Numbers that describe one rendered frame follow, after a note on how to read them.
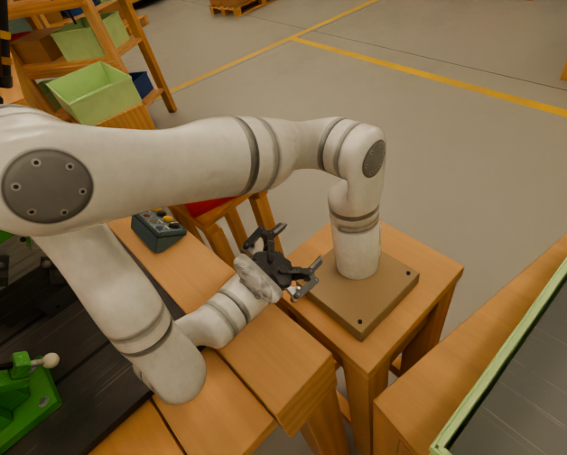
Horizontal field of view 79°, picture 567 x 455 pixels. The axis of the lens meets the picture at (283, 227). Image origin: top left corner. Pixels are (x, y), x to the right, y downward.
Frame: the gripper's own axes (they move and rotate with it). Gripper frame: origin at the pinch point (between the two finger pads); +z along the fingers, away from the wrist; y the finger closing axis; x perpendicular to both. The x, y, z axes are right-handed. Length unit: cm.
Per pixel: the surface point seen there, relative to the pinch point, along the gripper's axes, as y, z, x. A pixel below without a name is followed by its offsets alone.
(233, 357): 5.6, -20.2, -12.9
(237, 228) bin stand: -33, 41, -80
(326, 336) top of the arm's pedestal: 16.0, -5.2, -9.7
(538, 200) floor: 69, 166, -43
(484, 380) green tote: 32.8, -5.5, 13.0
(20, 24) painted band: -766, 270, -466
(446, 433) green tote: 31.9, -14.5, 10.7
